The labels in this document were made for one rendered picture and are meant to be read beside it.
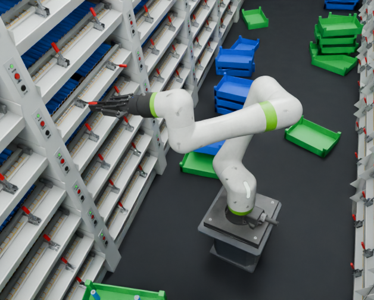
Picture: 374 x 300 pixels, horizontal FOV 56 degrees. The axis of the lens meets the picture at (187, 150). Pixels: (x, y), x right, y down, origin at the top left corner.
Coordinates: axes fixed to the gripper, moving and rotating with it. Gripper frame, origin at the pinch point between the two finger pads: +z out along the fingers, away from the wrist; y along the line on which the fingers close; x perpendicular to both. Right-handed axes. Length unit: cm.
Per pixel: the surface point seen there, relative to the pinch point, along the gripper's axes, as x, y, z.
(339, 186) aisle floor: -112, 61, -83
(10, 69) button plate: 32.2, -23.7, -0.3
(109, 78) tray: -0.5, 20.1, 6.4
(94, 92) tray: 0.0, 9.2, 7.3
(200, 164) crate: -95, 57, 1
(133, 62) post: -6.6, 42.6, 7.8
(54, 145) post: 0.1, -22.4, 6.1
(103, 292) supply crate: -48, -52, -7
